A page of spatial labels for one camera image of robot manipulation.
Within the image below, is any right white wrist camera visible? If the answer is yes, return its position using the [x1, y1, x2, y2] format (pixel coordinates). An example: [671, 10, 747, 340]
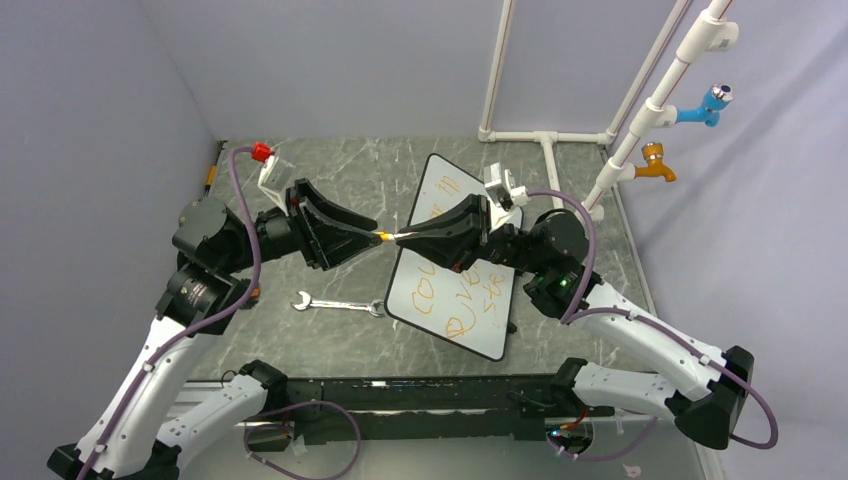
[483, 162, 530, 231]

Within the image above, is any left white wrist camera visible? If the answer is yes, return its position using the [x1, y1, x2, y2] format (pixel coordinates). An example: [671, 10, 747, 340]
[251, 142, 294, 211]

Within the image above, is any white pvc pipe frame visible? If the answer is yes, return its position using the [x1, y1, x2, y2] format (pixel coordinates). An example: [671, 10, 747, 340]
[477, 1, 738, 209]

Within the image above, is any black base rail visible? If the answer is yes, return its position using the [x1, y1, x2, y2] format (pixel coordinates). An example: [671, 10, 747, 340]
[246, 374, 614, 452]

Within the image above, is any blue tap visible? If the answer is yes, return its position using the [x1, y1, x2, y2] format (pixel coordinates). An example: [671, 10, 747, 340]
[675, 84, 734, 128]

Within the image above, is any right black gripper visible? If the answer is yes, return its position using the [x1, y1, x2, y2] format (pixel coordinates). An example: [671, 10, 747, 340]
[397, 194, 547, 275]

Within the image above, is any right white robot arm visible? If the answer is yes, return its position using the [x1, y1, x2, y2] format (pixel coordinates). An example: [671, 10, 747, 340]
[398, 194, 754, 450]

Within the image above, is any black-framed whiteboard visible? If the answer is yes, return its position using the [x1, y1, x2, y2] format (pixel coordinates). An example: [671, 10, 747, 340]
[385, 153, 516, 362]

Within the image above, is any orange tap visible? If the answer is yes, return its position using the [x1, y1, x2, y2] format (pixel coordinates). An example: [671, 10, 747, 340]
[634, 142, 677, 183]

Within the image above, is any silver wrench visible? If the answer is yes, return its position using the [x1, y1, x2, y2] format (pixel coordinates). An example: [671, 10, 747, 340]
[290, 291, 385, 318]

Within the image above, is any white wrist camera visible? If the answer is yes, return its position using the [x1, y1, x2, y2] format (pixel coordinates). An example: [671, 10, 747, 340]
[251, 142, 294, 211]
[483, 162, 530, 231]

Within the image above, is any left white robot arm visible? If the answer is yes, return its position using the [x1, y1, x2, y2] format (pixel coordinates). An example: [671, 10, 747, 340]
[47, 179, 385, 479]

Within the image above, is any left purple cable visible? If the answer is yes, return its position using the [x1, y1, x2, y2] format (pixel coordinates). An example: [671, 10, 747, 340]
[74, 145, 362, 480]

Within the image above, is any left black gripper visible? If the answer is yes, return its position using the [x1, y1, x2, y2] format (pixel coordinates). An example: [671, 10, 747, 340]
[219, 177, 381, 274]

